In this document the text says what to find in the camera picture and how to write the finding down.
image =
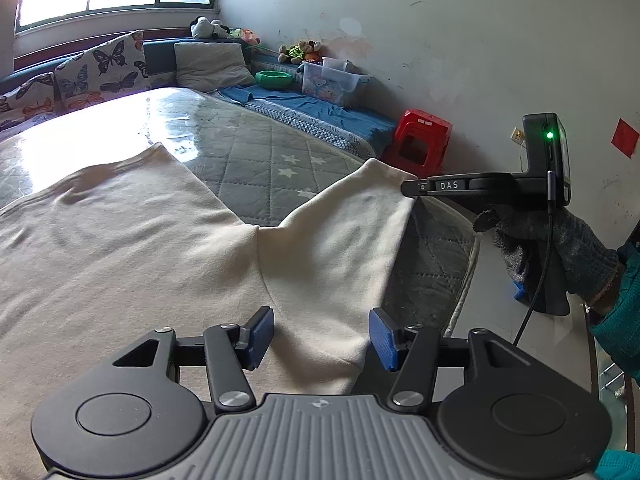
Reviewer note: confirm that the green plastic basin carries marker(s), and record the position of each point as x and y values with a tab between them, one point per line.
274	79

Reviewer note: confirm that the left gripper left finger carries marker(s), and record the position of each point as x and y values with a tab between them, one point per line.
147	406

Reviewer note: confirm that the blue corner sofa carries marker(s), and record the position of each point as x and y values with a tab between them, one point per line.
359	131

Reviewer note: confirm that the red plastic stool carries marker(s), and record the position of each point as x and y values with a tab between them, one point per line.
419	144

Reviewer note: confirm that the teal right sleeve forearm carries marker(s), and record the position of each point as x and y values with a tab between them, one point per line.
618	334

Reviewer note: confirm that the beige plain cushion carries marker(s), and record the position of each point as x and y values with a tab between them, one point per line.
209	66

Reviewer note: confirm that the butterfly cushion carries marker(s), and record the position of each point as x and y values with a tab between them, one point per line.
103	73
28	104

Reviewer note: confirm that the cream knit garment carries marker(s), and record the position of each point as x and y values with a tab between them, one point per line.
106	255

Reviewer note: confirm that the grey quilted star table cover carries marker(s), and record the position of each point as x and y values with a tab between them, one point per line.
261	169

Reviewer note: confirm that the butterfly cushion right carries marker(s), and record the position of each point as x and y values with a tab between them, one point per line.
103	73

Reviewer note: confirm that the butterfly cushion left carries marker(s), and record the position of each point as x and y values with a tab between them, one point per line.
28	104

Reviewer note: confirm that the plush toys pile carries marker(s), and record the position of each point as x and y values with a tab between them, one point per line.
306	50

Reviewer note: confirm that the red paper on wall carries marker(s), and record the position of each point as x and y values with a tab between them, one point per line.
625	138

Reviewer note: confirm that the right hand grey glove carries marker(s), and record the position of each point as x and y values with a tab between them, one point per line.
591	270

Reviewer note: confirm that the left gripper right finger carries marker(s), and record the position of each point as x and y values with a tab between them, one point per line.
493	406

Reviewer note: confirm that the clear plastic storage box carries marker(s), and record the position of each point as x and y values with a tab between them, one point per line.
344	89

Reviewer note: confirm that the panda plush toy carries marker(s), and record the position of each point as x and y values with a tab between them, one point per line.
203	28

